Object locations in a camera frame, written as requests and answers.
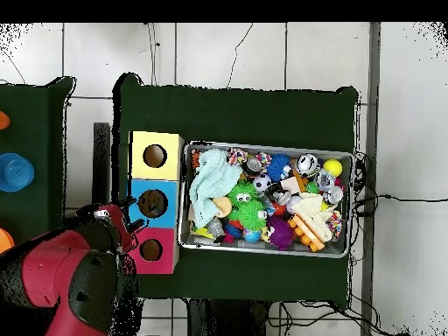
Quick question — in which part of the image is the wooden box with three holes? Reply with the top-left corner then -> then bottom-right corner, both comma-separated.
126,130 -> 186,276

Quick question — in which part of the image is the purple spiky toy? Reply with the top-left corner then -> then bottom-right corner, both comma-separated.
266,214 -> 295,251

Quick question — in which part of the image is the blue plastic cup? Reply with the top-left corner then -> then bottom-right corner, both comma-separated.
0,152 -> 35,193

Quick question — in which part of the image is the orange toy building block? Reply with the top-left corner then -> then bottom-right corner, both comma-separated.
287,213 -> 326,253

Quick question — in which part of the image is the blue fuzzy toy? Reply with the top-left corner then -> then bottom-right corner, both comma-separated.
266,153 -> 292,184

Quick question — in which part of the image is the cream knitted cloth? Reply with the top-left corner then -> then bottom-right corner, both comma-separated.
290,192 -> 333,243

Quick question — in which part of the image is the yellow ball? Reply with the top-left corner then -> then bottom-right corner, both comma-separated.
322,158 -> 343,179

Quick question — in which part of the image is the mint green cloth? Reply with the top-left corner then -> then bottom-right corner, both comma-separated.
188,148 -> 243,229

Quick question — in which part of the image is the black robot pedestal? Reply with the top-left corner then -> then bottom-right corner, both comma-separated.
186,299 -> 270,336

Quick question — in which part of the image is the dark green table cloth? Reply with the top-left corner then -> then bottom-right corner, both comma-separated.
0,76 -> 76,246
111,73 -> 360,311

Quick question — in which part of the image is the black power cable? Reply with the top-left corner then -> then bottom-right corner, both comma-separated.
353,193 -> 448,217

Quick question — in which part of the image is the black flat panel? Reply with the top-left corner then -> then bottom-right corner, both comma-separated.
92,122 -> 112,207

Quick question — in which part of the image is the black cable bundle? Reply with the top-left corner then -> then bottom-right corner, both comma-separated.
267,300 -> 410,336

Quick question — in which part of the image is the green fuzzy toy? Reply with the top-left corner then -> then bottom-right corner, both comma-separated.
237,199 -> 268,232

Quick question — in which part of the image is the shallow wire mesh bin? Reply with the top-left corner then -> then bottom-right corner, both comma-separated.
177,140 -> 354,259

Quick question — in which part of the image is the small soccer ball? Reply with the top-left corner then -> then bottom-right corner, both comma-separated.
252,173 -> 273,193

